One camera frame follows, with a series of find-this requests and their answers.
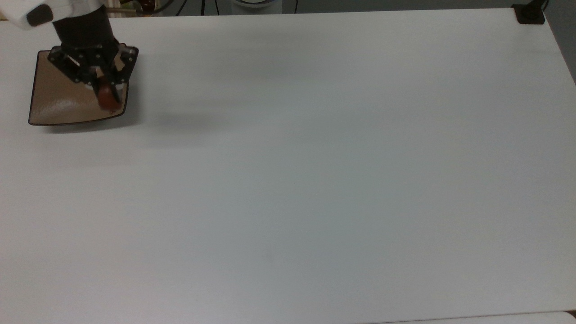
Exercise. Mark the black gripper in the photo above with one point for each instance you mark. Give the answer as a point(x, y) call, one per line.
point(87, 38)

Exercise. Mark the small round brown food item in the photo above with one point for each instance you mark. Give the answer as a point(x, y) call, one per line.
point(107, 99)

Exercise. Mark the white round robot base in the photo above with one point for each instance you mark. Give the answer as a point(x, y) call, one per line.
point(254, 2)

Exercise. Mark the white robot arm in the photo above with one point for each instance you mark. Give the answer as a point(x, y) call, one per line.
point(58, 8)

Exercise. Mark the square tan ceramic plate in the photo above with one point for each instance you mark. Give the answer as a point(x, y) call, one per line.
point(56, 104)

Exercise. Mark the clear container with clutter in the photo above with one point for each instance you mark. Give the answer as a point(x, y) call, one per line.
point(143, 5)

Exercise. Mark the black tripod leg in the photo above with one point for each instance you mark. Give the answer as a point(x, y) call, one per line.
point(203, 6)

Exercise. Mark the black table corner clamp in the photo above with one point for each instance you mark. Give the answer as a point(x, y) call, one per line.
point(529, 14)

